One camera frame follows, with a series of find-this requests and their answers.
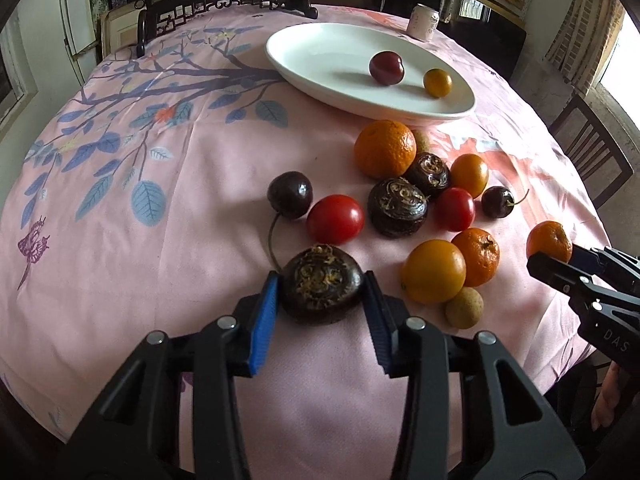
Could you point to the pink printed tablecloth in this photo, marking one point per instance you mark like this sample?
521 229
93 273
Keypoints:
142 206

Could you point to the large mandarin orange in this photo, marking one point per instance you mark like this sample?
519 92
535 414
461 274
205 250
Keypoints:
384 149

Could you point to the red cherry tomato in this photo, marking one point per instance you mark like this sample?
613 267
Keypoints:
335 220
454 210

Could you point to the white oval plate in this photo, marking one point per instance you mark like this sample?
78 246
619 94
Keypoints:
330 63

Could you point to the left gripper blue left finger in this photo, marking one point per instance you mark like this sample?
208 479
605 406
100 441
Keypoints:
261 325

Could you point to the dark cherry with stem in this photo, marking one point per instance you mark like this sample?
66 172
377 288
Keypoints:
290 196

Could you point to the orange kumquat front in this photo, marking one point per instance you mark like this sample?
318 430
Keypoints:
437 83

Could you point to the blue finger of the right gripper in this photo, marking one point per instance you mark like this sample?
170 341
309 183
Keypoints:
585 259
557 274

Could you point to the pink drink can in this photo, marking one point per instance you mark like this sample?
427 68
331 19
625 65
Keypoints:
422 23

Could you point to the person right hand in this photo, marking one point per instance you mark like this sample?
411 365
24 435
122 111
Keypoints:
603 412

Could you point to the orange kumquat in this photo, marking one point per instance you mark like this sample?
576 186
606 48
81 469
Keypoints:
437 83
470 172
433 273

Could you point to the dark wooden chair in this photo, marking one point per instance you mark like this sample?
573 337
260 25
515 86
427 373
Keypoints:
592 148

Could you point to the black cabinet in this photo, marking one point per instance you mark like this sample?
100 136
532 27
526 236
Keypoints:
484 32

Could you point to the small mandarin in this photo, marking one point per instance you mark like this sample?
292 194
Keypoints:
481 253

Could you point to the dark red plum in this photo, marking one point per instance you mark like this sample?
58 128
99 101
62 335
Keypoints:
387 68

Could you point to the small beige longan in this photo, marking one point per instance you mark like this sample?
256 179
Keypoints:
466 309
423 142

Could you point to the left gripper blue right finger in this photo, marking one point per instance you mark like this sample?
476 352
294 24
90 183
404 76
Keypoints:
380 320

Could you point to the dark water chestnut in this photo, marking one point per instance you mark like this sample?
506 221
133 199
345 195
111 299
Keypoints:
320 285
429 173
396 208

